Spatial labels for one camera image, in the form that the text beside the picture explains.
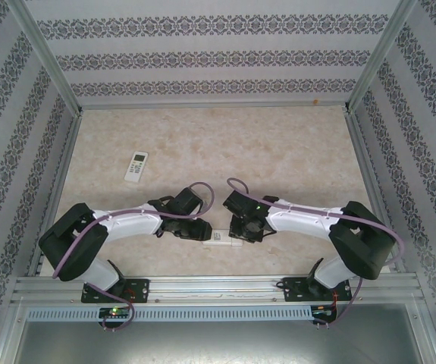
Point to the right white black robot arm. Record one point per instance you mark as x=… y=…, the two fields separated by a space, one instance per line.
x=301 y=220

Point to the right controller board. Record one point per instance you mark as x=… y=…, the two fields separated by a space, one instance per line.
x=322 y=311

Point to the left aluminium side rail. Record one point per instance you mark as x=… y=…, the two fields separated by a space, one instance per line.
x=66 y=163

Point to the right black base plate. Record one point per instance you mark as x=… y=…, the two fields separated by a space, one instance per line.
x=293 y=292

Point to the right aluminium frame post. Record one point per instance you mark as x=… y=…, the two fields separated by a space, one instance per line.
x=382 y=49

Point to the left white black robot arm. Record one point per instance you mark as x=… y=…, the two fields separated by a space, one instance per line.
x=126 y=227

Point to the right aluminium side rail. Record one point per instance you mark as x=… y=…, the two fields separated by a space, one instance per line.
x=367 y=163

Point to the aluminium mounting rail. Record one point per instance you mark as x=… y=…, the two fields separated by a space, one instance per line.
x=210 y=288

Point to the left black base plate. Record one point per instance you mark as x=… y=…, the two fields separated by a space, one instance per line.
x=140 y=290

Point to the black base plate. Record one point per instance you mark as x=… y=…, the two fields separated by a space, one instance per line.
x=293 y=292
x=140 y=290

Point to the aluminium frame post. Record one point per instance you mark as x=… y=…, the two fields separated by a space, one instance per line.
x=382 y=49
x=43 y=49

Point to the aluminium side rail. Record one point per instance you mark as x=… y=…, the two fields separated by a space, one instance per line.
x=367 y=163
x=66 y=163

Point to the left aluminium frame post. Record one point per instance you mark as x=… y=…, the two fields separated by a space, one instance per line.
x=43 y=49

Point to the left controller board green light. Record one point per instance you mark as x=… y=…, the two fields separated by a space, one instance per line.
x=113 y=312

